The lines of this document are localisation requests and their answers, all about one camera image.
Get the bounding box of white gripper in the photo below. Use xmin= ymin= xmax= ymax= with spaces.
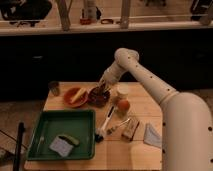
xmin=97 ymin=68 xmax=121 ymax=94

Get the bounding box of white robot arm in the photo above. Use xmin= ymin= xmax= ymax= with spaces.
xmin=100 ymin=48 xmax=213 ymax=171

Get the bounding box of purple bowl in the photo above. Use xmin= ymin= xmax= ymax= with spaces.
xmin=88 ymin=87 xmax=110 ymax=107

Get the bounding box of orange bowl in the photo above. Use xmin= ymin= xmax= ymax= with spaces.
xmin=63 ymin=87 xmax=88 ymax=108

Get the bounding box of white plastic cup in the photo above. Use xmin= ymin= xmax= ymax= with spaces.
xmin=116 ymin=84 xmax=129 ymax=99

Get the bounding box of yellow banana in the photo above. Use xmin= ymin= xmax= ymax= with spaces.
xmin=70 ymin=88 xmax=86 ymax=103

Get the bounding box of orange fruit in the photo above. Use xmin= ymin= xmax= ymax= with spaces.
xmin=117 ymin=99 xmax=130 ymax=112

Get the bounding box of green plastic tray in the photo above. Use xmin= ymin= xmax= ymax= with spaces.
xmin=27 ymin=110 xmax=95 ymax=161

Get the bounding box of metal spoon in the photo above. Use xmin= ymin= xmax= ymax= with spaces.
xmin=107 ymin=118 xmax=130 ymax=135

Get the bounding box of wooden block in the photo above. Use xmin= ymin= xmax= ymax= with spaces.
xmin=121 ymin=117 xmax=140 ymax=141

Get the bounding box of metal cup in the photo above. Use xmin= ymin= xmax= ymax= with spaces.
xmin=48 ymin=81 xmax=60 ymax=96

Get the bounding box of green cucumber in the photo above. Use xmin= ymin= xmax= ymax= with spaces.
xmin=58 ymin=134 xmax=80 ymax=146

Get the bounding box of grey folded cloth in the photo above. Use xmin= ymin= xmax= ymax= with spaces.
xmin=143 ymin=123 xmax=162 ymax=148

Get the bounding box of blue sponge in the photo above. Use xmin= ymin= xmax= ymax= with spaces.
xmin=49 ymin=137 xmax=73 ymax=157

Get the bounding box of clear fork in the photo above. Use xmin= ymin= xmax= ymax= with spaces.
xmin=37 ymin=136 xmax=45 ymax=153

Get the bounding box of black pole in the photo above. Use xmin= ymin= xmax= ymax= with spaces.
xmin=13 ymin=122 xmax=25 ymax=171

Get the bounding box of black bag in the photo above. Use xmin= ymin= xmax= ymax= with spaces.
xmin=0 ymin=0 xmax=52 ymax=20

